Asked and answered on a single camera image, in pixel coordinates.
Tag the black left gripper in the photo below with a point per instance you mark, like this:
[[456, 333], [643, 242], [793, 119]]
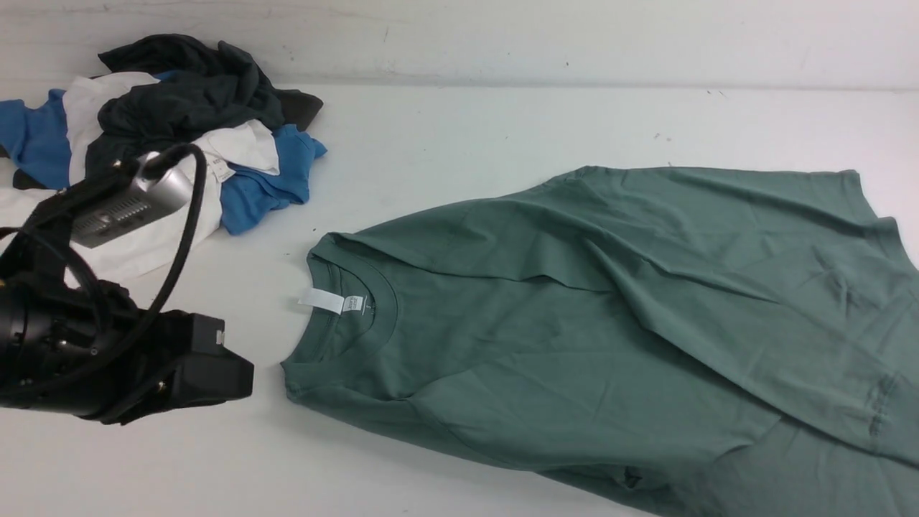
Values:
[[180, 362]]

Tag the green long sleeve shirt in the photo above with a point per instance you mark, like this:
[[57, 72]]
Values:
[[686, 341]]

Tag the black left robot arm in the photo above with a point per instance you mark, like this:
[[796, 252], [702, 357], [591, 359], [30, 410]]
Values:
[[58, 345]]

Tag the white shirt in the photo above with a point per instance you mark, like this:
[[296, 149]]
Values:
[[151, 246]]

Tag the blue shirt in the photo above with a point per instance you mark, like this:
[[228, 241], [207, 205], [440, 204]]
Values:
[[266, 187]]

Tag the dark grey shirt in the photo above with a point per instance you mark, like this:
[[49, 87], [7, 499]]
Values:
[[163, 90]]

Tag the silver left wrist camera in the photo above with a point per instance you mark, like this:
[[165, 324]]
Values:
[[141, 191]]

